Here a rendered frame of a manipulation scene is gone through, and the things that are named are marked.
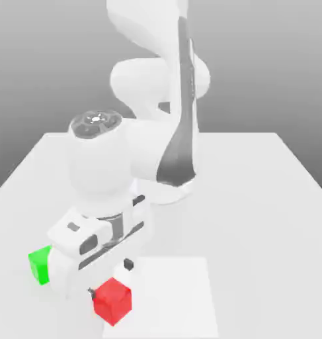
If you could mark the small green cube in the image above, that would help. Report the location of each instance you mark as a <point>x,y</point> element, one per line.
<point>39,264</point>

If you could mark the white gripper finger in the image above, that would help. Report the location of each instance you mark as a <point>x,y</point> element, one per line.
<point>128,264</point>
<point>90,292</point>

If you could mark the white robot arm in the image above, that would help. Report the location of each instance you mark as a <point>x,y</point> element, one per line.
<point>99,164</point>

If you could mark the small red cube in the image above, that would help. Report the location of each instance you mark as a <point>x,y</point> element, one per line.
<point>112,302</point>

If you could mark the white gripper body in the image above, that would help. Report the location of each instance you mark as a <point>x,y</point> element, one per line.
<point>134,222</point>

